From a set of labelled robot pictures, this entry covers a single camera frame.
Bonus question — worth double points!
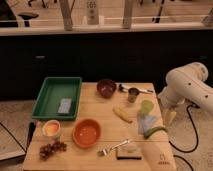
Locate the yellow banana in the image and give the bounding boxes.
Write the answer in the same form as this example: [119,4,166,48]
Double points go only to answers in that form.
[113,107,132,123]

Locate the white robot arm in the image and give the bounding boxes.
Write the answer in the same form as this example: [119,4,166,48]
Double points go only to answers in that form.
[158,62,213,124]

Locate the dark maroon bowl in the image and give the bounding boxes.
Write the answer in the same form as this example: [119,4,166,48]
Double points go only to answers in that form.
[97,79,117,98]

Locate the orange red bowl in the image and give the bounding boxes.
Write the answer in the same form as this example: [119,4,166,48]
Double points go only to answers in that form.
[72,119,101,149]

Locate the lime green cup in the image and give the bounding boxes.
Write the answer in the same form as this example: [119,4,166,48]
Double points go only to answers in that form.
[140,100,154,115]

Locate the green cucumber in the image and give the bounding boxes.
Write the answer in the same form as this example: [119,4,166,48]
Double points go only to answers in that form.
[143,126,168,139]

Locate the metal measuring cup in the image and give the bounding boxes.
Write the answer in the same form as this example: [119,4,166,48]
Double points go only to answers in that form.
[128,88,139,103]

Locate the brown scrub sponge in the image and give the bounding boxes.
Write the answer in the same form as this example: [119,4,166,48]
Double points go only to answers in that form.
[116,144,142,160]

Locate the silver fork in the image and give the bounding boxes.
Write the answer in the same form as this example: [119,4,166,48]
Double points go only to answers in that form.
[97,139,130,157]

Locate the blue grey sponge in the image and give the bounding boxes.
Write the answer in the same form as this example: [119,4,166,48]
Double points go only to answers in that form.
[58,98,72,114]

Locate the green plastic tray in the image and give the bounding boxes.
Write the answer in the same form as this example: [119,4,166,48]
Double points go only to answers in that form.
[32,77,82,121]

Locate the white cup orange inside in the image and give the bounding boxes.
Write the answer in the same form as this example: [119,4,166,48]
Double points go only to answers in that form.
[42,120,62,139]

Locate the bunch of purple grapes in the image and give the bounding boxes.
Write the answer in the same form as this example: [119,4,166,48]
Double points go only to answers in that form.
[39,141,67,160]

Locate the black handled utensil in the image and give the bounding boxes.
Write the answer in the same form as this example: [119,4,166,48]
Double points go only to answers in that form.
[118,84,154,94]

